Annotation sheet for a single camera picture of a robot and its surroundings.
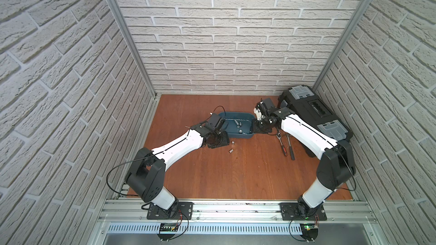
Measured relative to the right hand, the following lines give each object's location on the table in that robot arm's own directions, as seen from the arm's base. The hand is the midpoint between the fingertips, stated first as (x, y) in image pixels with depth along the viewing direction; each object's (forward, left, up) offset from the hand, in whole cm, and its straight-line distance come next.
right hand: (254, 128), depth 87 cm
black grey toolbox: (+10, -31, +3) cm, 33 cm away
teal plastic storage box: (+11, +7, -12) cm, 17 cm away
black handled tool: (-9, -21, -13) cm, 26 cm away
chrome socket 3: (+5, +6, -10) cm, 13 cm away
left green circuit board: (-40, +43, -15) cm, 61 cm away
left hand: (-5, +14, -2) cm, 15 cm away
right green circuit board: (-44, -17, -13) cm, 49 cm away
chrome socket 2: (-6, +13, -12) cm, 19 cm away
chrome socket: (-1, +11, -11) cm, 16 cm away
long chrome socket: (+13, +8, -11) cm, 19 cm away
